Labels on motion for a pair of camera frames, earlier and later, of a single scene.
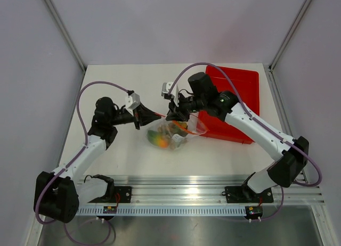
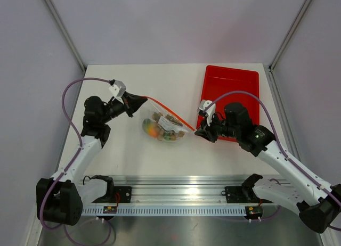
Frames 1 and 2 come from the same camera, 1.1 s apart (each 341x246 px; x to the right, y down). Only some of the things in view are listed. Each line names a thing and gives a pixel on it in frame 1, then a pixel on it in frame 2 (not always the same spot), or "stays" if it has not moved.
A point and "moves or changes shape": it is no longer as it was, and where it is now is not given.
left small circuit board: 108,209 stays
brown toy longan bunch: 175,133 moves or changes shape
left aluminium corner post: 64,31 stays
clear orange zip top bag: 172,134 moves or changes shape
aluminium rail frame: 192,190 stays
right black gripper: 177,113 -> 206,131
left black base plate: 121,194 stays
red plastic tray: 245,84 stays
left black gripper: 143,116 -> 132,102
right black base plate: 244,194 stays
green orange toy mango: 157,139 -> 151,128
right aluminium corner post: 292,30 stays
